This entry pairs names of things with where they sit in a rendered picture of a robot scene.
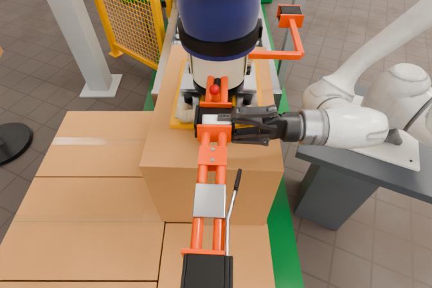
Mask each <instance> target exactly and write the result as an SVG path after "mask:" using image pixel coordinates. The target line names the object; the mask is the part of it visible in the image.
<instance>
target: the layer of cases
mask: <svg viewBox="0 0 432 288"><path fill-rule="evenodd" d="M153 112H154V111H68V112H67V114H66V116H65V118H64V119H63V121H62V123H61V125H60V127H59V129H58V131H57V133H56V135H55V137H54V139H53V141H52V143H51V145H50V147H49V149H48V151H47V153H46V155H45V157H44V159H43V161H42V163H41V165H40V167H39V169H38V171H37V173H36V175H35V177H34V179H33V181H32V183H31V185H30V187H29V189H28V191H27V193H26V195H25V197H24V199H23V201H22V203H21V205H20V207H19V209H18V211H17V213H16V215H15V217H14V219H13V221H12V223H11V225H10V227H9V229H8V231H7V233H6V235H5V237H4V239H3V241H2V243H1V245H0V288H180V286H181V275H182V268H183V258H182V255H181V249H182V248H185V249H190V241H191V234H192V222H170V221H161V218H160V216H159V213H158V211H157V208H156V206H155V204H154V201H153V199H152V196H151V194H150V192H149V189H148V187H147V184H146V182H145V180H144V177H143V174H142V173H141V170H140V167H139V165H140V160H141V156H142V153H143V149H144V146H145V142H146V138H147V134H148V131H149V127H150V123H151V120H152V115H153ZM266 223H267V220H266V222H265V225H264V226H262V225H246V224H229V255H230V256H233V288H275V279H274V273H273V263H272V257H271V247H270V241H269V232H268V226H267V224H266Z"/></svg>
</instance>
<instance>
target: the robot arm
mask: <svg viewBox="0 0 432 288"><path fill-rule="evenodd" d="M430 27H432V0H420V1H419V2H418V3H416V4H415V5H414V6H412V7H411V8H410V9H409V10H408V11H406V12H405V13H404V14H402V15H401V16H400V17H399V18H397V19H396V20H395V21H393V22H392V23H391V24H390V25H388V26H387V27H386V28H385V29H384V30H382V31H381V32H379V33H378V34H377V35H376V36H375V37H373V38H372V39H371V40H369V41H368V42H367V43H366V44H364V45H363V46H362V47H360V48H359V49H358V50H357V51H356V52H355V53H354V54H352V55H351V56H350V57H349V58H348V59H347V60H346V61H345V62H344V63H343V64H342V65H341V66H340V68H339V69H338V70H337V71H336V72H335V73H333V74H331V75H329V76H324V77H323V78H322V79H321V80H319V81H318V82H316V83H314V84H312V85H310V86H309V87H308V88H306V90H305V92H304V94H303V97H302V104H303V108H304V109H300V110H299V111H298V112H283V113H282V114H280V113H278V112H277V108H276V105H275V104H273V105H268V106H263V107H235V108H234V110H232V111H231V114H204V115H203V116H202V124H205V125H231V123H237V124H243V125H252V126H255V127H245V128H239V129H235V136H234V139H231V141H232V143H238V144H252V145H263V146H269V142H270V141H271V140H275V139H281V140H282V141H283V142H298V143H299V144H300V145H317V146H320V145H324V146H328V147H332V148H337V149H361V148H366V147H372V146H376V145H379V144H381V143H382V142H387V143H392V144H394V145H398V146H399V145H401V144H402V142H403V140H402V138H401V137H400V135H399V130H398V129H400V130H402V131H405V132H407V133H408V134H409V135H410V136H412V137H413V138H415V139H416V140H417V141H419V142H421V143H422V144H424V145H425V146H427V147H429V148H430V149H432V87H431V79H430V77H429V75H428V74H427V73H426V72H425V71H424V70H423V69H422V68H421V67H418V66H416V65H414V64H408V63H400V64H396V65H394V66H392V67H391V68H389V69H387V70H386V71H385V72H383V73H382V74H381V75H379V76H378V77H377V78H376V79H375V80H374V81H373V82H372V84H371V86H370V87H369V88H368V90H367V92H366V93H365V95H364V97H363V99H362V102H361V105H357V104H354V103H352V101H353V99H354V96H355V93H354V86H355V83H356V81H357V79H358V78H359V77H360V76H361V74H362V73H363V72H364V71H365V70H366V69H367V68H369V67H370V66H371V65H372V64H374V63H375V62H377V61H378V60H380V59H381V58H383V57H385V56H386V55H387V54H389V53H391V52H392V51H394V50H396V49H397V48H399V47H400V46H402V45H403V44H405V43H407V42H408V41H410V40H411V39H413V38H415V37H416V36H417V35H419V34H421V33H422V32H424V31H426V30H427V29H429V28H430ZM239 112H240V113H239ZM259 129H260V130H259Z"/></svg>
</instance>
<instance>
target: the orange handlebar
mask: <svg viewBox="0 0 432 288"><path fill-rule="evenodd" d="M288 25H289V29H290V33H291V37H292V41H293V44H294V49H295V51H258V50H253V51H252V52H251V53H249V54H248V56H249V57H248V59H276V60H300V59H301V58H303V56H304V50H303V46H302V42H301V40H300V36H299V33H298V29H297V27H296V23H295V20H294V19H289V21H288ZM214 80H215V79H214V77H213V76H208V77H207V83H206V96H205V102H212V97H211V94H210V92H209V88H210V86H211V85H213V84H214ZM220 102H228V77H227V76H223V77H222V78H221V80H220ZM226 163H227V134H226V133H225V132H220V133H219V134H218V142H217V146H210V133H209V132H203V133H202V134H201V145H200V146H199V157H198V171H197V183H204V184H207V176H208V172H216V180H215V184H222V185H226ZM203 228H204V220H203V219H201V218H194V219H193V221H192V234H191V241H190V249H202V245H203ZM224 248H225V220H223V219H215V220H214V221H213V244H212V249H213V250H224Z"/></svg>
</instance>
